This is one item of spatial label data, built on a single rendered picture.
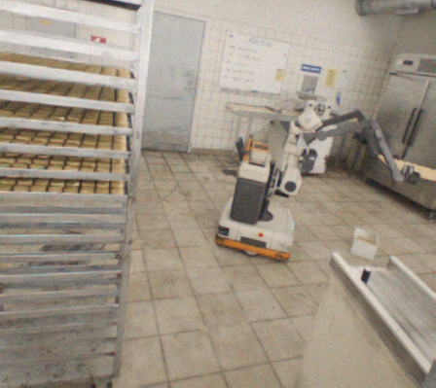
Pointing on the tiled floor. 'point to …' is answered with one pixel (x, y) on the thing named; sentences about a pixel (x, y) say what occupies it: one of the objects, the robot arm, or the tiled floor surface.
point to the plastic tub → (364, 243)
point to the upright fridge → (408, 126)
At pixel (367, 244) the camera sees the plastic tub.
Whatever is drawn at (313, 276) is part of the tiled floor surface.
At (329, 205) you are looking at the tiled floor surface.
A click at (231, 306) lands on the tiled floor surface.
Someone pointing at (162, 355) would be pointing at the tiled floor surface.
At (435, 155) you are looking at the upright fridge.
